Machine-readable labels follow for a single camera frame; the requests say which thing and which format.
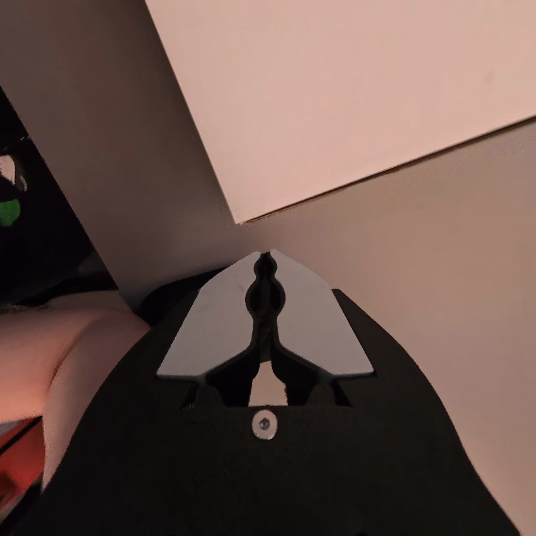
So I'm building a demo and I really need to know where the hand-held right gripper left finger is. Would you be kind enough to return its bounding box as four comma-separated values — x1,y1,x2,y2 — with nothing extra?
156,251,269,408

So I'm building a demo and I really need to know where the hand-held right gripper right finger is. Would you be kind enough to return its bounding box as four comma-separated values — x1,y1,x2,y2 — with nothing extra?
265,248,375,407

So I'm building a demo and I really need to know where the white cardboard box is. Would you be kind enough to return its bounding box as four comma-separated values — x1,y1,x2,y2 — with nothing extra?
0,0,536,536

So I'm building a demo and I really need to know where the person's left forearm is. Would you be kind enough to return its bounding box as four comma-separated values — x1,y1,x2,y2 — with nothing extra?
0,308,151,490

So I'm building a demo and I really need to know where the red object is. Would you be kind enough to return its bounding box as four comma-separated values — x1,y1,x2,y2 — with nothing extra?
0,419,44,516

